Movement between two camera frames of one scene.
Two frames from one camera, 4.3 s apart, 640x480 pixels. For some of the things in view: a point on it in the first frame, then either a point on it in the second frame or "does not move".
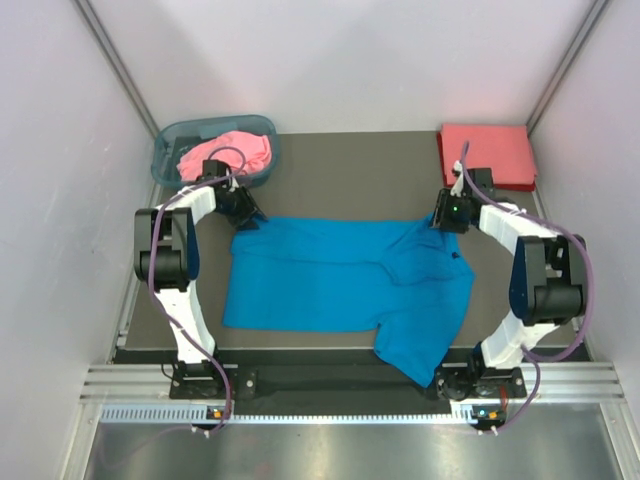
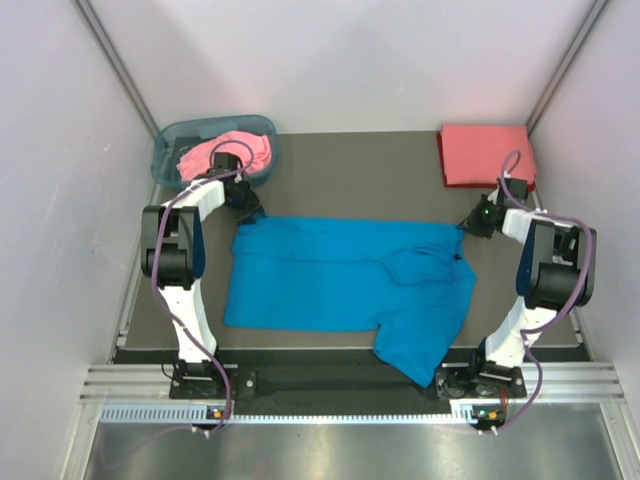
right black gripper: x=441 y=219 to x=472 y=223
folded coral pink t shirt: x=506 y=149 does not move
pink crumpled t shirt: x=244 y=152 does not move
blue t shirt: x=399 y=278 does not move
